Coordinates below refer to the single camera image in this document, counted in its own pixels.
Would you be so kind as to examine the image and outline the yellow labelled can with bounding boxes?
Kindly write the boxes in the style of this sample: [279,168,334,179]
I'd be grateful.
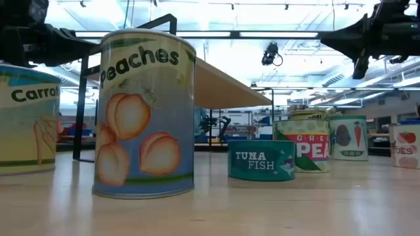
[289,109,327,121]

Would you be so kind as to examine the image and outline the peaches can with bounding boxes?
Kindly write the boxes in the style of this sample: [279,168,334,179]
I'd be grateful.
[92,28,197,200]

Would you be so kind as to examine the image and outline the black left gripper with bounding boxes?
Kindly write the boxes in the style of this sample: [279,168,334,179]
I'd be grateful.
[0,0,99,68]

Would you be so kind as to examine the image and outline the person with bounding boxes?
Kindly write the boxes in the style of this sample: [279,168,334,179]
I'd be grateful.
[194,106,209,144]

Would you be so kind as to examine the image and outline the black overhead camera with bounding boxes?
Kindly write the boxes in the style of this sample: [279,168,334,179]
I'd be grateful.
[261,41,284,67]

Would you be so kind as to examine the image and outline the wooden shelf with black frame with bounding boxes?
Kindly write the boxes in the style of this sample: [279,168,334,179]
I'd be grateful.
[72,12,273,163]

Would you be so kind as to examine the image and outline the white mixed vegetables can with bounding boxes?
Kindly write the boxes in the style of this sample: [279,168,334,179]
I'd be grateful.
[327,115,369,161]

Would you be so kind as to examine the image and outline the teal tuna fish can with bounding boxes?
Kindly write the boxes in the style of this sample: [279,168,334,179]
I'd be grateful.
[227,140,296,182]

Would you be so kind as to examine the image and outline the white tomatoes can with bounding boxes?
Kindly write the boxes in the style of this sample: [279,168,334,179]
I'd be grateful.
[389,123,420,170]

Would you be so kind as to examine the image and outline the carrots can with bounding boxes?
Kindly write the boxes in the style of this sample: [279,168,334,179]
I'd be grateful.
[0,63,62,176]

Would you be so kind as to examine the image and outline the green peas can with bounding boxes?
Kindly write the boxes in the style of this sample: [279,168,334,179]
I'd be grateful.
[272,119,331,174]

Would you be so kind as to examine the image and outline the background black frame stand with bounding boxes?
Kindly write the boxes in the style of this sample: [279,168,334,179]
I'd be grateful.
[251,87,276,124]

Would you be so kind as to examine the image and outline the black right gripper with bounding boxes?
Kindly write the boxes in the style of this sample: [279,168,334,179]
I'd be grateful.
[320,0,420,80]

